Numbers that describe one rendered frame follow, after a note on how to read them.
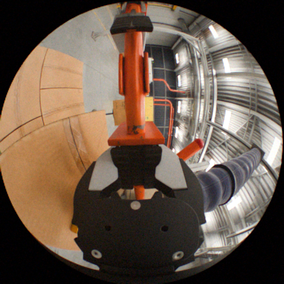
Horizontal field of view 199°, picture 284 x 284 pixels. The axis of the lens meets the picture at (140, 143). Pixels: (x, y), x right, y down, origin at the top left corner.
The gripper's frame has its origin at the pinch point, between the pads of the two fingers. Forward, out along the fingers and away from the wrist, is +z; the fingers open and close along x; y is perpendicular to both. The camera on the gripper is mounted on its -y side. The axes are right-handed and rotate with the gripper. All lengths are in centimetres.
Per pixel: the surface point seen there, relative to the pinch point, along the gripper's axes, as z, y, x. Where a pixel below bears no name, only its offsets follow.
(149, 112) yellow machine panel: 730, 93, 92
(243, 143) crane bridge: 34, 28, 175
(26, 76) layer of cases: 6, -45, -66
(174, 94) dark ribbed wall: 1051, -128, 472
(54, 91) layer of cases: 36, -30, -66
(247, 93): 149, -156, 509
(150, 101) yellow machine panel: 729, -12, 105
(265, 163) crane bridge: -26, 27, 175
